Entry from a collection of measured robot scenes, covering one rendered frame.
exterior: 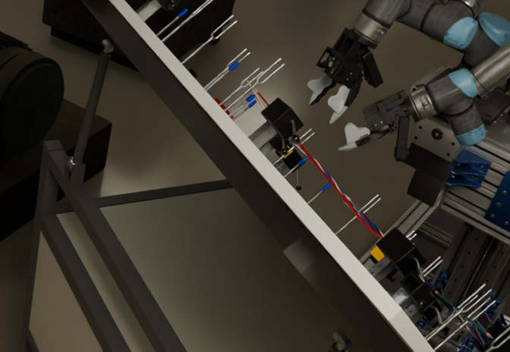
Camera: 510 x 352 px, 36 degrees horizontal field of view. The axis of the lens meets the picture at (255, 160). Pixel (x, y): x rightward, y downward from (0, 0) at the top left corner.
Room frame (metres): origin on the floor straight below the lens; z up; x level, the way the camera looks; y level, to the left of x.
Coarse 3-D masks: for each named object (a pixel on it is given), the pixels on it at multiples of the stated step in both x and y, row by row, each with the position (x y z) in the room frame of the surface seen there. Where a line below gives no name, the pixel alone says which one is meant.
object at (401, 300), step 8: (408, 280) 0.96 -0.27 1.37; (416, 280) 0.95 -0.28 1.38; (400, 288) 0.95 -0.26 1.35; (408, 288) 0.94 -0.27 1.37; (416, 288) 0.94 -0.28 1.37; (424, 288) 0.95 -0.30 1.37; (392, 296) 0.94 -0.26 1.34; (400, 296) 0.96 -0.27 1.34; (408, 296) 0.94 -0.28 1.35; (416, 296) 0.94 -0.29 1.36; (424, 296) 0.95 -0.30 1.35; (400, 304) 0.93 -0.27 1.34; (408, 304) 0.94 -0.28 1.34; (424, 304) 0.98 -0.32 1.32
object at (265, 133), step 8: (272, 104) 1.16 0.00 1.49; (280, 104) 1.15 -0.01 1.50; (264, 112) 1.15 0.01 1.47; (272, 112) 1.14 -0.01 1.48; (280, 112) 1.13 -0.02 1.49; (288, 112) 1.12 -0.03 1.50; (272, 120) 1.11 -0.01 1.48; (280, 120) 1.11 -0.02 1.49; (288, 120) 1.12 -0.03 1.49; (296, 120) 1.13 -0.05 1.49; (264, 128) 1.12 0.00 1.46; (272, 128) 1.12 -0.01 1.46; (280, 128) 1.11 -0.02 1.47; (288, 128) 1.12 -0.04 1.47; (296, 128) 1.13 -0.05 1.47; (256, 136) 1.11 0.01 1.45; (264, 136) 1.12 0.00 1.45; (272, 136) 1.12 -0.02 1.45; (288, 136) 1.12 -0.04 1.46; (296, 136) 1.07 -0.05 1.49; (256, 144) 1.11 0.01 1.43; (264, 144) 1.11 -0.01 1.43
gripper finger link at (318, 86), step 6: (324, 78) 1.71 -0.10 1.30; (330, 78) 1.72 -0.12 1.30; (312, 84) 1.71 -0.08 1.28; (318, 84) 1.71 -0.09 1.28; (324, 84) 1.72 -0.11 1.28; (330, 84) 1.71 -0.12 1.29; (312, 90) 1.71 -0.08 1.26; (318, 90) 1.72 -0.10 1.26; (324, 90) 1.72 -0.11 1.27; (312, 96) 1.72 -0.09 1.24; (318, 96) 1.72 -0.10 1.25; (312, 102) 1.71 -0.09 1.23
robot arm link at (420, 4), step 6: (414, 0) 1.80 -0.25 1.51; (420, 0) 1.80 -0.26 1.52; (426, 0) 1.80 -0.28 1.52; (414, 6) 1.78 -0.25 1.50; (420, 6) 1.78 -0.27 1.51; (426, 6) 1.78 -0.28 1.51; (408, 12) 1.78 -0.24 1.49; (414, 12) 1.78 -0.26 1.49; (420, 12) 1.77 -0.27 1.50; (396, 18) 1.77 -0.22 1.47; (402, 18) 1.79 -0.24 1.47; (408, 18) 1.78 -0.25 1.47; (414, 18) 1.77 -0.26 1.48; (420, 18) 1.77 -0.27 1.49; (408, 24) 1.79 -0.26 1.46; (414, 24) 1.78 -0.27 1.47; (420, 24) 1.77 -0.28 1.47
